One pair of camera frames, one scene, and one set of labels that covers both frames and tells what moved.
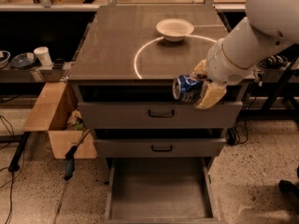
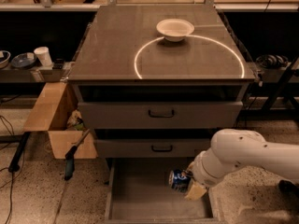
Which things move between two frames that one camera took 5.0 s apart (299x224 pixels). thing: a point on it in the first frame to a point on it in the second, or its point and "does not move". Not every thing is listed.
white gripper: x=220 y=63 to x=202 y=172
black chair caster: x=288 y=188 does not move
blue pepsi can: x=187 y=89 to x=177 y=181
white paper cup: x=42 y=52 does not move
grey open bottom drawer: x=160 y=190 does not move
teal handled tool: x=69 y=159 does not move
